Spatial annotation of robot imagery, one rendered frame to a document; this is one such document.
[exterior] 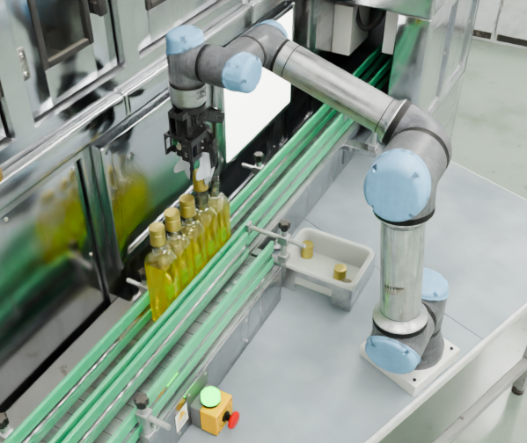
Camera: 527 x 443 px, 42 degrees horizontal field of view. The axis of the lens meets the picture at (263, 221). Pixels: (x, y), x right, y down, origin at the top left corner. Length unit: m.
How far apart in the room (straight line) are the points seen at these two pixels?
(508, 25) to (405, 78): 2.89
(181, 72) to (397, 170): 0.47
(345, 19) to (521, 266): 1.04
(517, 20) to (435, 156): 3.95
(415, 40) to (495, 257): 0.73
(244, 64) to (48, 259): 0.58
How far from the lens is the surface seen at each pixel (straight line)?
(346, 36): 2.52
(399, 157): 1.22
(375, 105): 1.36
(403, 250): 1.33
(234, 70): 1.31
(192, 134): 1.45
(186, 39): 1.35
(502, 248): 2.15
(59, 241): 1.50
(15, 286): 1.45
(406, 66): 2.34
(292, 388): 1.68
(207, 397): 1.54
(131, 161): 1.56
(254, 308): 1.71
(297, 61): 1.39
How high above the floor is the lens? 2.09
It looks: 39 degrees down
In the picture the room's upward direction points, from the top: straight up
